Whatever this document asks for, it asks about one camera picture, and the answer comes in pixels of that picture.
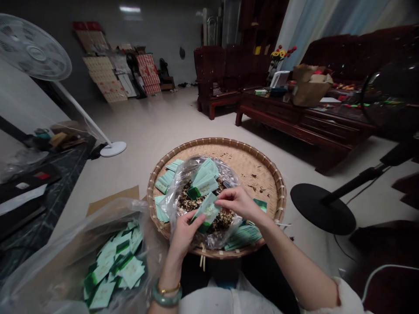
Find person's right hand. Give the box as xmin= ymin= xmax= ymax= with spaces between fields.
xmin=215 ymin=187 xmax=263 ymax=227

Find person's left hand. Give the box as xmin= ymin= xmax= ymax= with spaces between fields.
xmin=168 ymin=209 xmax=206 ymax=262

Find single mint green tea packet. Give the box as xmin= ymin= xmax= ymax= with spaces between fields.
xmin=189 ymin=192 xmax=220 ymax=235

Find heap of green packets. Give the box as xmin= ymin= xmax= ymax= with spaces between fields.
xmin=153 ymin=159 xmax=186 ymax=224
xmin=223 ymin=197 xmax=268 ymax=253

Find loose dried tea leaves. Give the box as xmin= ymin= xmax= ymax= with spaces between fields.
xmin=176 ymin=175 xmax=237 ymax=235

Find round woven bamboo tray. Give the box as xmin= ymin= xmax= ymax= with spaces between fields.
xmin=147 ymin=137 xmax=287 ymax=261

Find green packets inside small bag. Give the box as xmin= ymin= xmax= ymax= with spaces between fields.
xmin=185 ymin=158 xmax=219 ymax=200

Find small clear plastic bag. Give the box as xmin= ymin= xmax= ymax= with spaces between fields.
xmin=163 ymin=155 xmax=245 ymax=253

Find person's legs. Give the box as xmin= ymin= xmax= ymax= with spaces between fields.
xmin=179 ymin=243 xmax=330 ymax=314

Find pile of filled green packets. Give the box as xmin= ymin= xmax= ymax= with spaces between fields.
xmin=83 ymin=218 xmax=145 ymax=311

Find person's body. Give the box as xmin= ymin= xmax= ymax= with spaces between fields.
xmin=178 ymin=273 xmax=297 ymax=314

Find brown cardboard box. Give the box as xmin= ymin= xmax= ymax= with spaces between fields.
xmin=86 ymin=184 xmax=141 ymax=217

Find dark wooden coffee table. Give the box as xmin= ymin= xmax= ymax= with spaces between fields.
xmin=234 ymin=87 xmax=378 ymax=174

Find dark wooden armchair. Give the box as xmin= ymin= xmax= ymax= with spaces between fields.
xmin=193 ymin=44 xmax=244 ymax=121

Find white container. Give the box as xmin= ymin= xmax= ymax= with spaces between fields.
xmin=271 ymin=70 xmax=292 ymax=89

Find large clear plastic bag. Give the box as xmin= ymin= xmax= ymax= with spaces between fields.
xmin=0 ymin=196 xmax=166 ymax=314

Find brown paper bag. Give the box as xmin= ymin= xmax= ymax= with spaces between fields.
xmin=292 ymin=63 xmax=334 ymax=107

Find black marble table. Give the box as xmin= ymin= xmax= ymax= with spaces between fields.
xmin=0 ymin=120 xmax=98 ymax=262

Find vase of flowers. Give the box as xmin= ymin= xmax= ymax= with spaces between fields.
xmin=269 ymin=44 xmax=298 ymax=80

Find stack of printed cartons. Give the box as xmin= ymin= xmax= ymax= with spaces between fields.
xmin=72 ymin=20 xmax=161 ymax=104

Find black standing fan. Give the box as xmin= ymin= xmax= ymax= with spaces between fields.
xmin=290 ymin=60 xmax=419 ymax=236

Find dark wooden sofa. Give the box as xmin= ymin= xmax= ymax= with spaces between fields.
xmin=296 ymin=24 xmax=419 ymax=109

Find pale curtain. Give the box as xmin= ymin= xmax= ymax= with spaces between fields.
xmin=271 ymin=0 xmax=405 ymax=68

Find white standing fan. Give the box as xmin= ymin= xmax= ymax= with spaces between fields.
xmin=0 ymin=13 xmax=128 ymax=159

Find white cable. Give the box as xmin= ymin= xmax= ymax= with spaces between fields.
xmin=359 ymin=263 xmax=419 ymax=314

